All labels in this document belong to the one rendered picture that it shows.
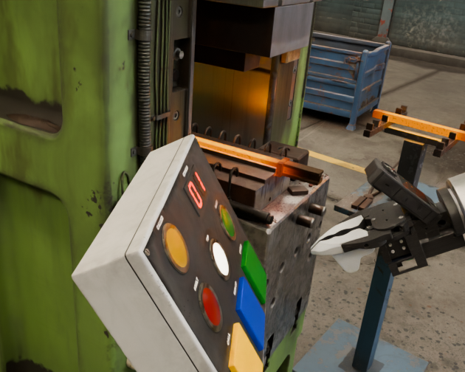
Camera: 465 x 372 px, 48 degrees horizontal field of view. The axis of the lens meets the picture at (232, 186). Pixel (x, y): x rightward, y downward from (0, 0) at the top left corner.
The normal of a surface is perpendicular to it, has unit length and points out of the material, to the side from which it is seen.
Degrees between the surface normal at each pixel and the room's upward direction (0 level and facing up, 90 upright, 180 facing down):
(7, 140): 90
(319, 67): 89
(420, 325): 0
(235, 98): 90
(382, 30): 90
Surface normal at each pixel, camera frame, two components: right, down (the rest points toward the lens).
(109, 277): -0.08, 0.42
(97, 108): -0.50, 0.32
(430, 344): 0.07, -0.90
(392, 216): -0.43, -0.83
